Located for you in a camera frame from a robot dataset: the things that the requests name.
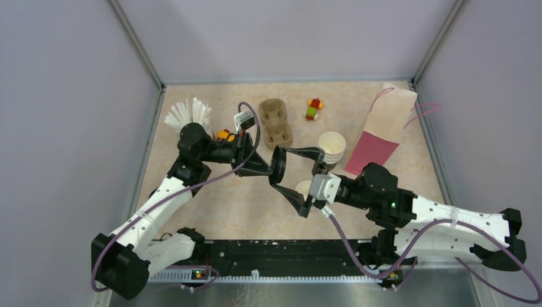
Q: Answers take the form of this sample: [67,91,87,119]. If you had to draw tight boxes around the single white paper cup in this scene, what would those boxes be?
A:
[295,180,311,200]

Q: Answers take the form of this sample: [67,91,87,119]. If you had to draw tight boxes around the black cup lid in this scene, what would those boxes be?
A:
[268,146,286,185]

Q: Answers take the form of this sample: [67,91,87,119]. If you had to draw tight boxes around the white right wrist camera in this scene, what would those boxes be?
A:
[308,173,341,209]

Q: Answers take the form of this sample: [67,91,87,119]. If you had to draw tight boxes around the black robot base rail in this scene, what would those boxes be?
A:
[175,240,356,271]

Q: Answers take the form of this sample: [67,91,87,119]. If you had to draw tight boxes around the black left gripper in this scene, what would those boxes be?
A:
[199,129,274,177]

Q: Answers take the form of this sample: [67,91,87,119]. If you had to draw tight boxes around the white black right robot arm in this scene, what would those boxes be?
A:
[269,146,527,271]

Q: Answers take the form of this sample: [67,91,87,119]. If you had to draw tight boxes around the yellow toy brick car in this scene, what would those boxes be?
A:
[216,129,235,142]

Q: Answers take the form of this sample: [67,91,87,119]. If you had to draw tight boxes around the brown cardboard cup carrier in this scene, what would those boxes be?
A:
[258,98,293,150]

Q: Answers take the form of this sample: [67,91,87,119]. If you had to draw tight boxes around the stack of paper cups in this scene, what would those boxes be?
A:
[318,132,346,170]

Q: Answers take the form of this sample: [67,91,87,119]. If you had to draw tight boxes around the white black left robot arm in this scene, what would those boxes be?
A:
[91,120,272,299]

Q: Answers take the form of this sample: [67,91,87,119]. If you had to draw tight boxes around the kraft pink paper bag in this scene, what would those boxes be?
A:
[345,82,442,175]

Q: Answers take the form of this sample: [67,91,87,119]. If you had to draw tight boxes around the red green toy brick car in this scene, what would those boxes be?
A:
[302,98,323,121]

